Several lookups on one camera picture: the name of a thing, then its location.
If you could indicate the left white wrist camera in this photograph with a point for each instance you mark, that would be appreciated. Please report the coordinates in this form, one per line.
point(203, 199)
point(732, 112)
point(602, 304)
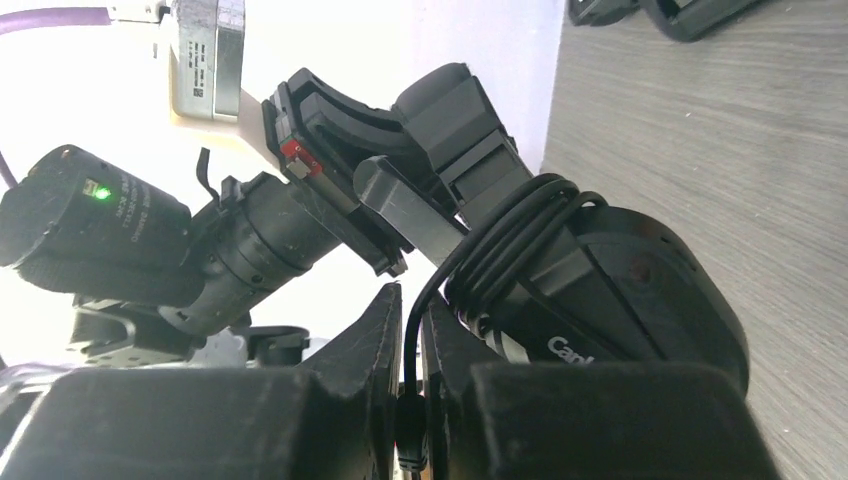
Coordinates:
point(200, 47)

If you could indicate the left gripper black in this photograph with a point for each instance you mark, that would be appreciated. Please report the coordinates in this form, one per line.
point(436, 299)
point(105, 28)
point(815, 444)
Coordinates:
point(320, 136)

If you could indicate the black headphones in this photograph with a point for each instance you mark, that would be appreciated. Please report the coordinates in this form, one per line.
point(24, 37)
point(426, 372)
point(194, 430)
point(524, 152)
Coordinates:
point(531, 264)

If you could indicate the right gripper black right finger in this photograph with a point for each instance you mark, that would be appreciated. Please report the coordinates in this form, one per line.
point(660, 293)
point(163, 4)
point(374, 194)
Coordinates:
point(491, 419)

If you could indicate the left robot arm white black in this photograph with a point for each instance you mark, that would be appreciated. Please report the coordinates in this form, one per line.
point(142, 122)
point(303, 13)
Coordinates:
point(151, 281)

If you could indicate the black poker chip case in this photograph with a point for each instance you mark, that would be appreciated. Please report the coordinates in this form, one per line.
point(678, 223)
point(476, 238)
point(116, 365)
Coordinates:
point(680, 21)

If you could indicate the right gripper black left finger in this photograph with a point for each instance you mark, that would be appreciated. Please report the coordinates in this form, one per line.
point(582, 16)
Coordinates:
point(330, 417)

